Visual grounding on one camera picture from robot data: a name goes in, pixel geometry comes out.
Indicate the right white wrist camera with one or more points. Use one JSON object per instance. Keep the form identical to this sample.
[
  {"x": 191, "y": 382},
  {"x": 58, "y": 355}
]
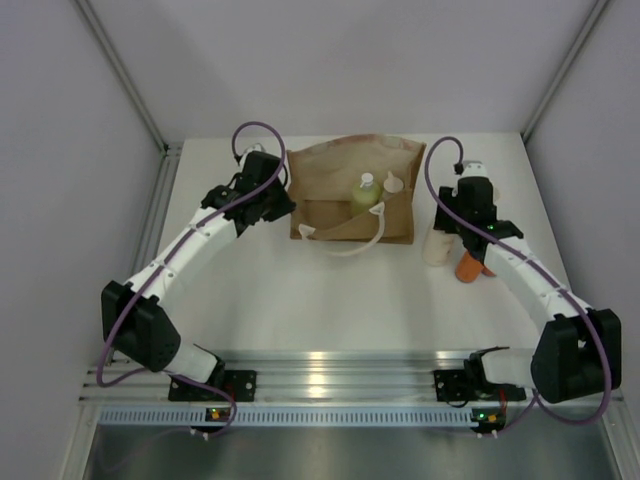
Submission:
[{"x": 470, "y": 168}]

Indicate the orange bottle blue cap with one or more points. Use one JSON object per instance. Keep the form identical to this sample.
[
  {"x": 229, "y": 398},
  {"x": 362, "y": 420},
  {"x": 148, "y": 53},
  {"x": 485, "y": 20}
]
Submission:
[{"x": 468, "y": 269}]

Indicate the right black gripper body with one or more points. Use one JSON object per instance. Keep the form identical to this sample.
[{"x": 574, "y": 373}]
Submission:
[{"x": 450, "y": 197}]

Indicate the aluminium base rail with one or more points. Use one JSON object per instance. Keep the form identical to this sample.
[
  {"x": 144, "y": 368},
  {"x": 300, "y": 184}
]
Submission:
[{"x": 288, "y": 377}]

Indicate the aluminium corner post right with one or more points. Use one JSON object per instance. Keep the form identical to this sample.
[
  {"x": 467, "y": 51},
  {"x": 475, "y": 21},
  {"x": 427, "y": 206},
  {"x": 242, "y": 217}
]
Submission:
[{"x": 579, "y": 42}]

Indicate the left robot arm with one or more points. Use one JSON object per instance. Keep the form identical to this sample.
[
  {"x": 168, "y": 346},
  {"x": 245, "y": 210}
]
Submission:
[{"x": 136, "y": 314}]

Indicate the aluminium corner post left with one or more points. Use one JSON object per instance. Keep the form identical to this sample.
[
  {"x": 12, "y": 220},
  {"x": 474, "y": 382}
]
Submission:
[{"x": 101, "y": 36}]

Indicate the cream round-cap bottle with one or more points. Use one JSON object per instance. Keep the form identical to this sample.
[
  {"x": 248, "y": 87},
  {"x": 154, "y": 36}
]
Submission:
[{"x": 437, "y": 247}]

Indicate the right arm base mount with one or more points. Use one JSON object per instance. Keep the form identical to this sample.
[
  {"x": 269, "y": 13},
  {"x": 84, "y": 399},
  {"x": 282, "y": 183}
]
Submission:
[{"x": 456, "y": 387}]

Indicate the beige pump bottle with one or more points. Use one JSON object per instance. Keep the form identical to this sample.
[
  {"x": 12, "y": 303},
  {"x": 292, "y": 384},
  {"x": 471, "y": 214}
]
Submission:
[{"x": 391, "y": 186}]

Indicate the yellow-green pump bottle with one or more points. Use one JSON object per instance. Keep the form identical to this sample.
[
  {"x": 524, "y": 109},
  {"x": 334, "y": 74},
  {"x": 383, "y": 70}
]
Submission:
[{"x": 365, "y": 194}]

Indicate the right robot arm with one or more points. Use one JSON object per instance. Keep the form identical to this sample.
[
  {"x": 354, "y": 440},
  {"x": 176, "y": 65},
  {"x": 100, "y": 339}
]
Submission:
[{"x": 578, "y": 352}]

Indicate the white slotted cable duct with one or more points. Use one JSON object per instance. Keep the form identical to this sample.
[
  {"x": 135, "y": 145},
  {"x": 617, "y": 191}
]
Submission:
[{"x": 271, "y": 416}]

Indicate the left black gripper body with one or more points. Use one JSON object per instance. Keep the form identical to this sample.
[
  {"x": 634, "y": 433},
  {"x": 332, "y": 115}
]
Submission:
[{"x": 276, "y": 203}]

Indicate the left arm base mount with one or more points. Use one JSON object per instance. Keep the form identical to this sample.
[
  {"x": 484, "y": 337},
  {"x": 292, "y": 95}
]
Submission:
[{"x": 240, "y": 385}]

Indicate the aluminium corner post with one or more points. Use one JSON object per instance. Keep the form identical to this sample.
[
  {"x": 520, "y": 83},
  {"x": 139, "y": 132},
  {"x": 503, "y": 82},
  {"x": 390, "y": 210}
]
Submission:
[
  {"x": 101, "y": 36},
  {"x": 579, "y": 42}
]

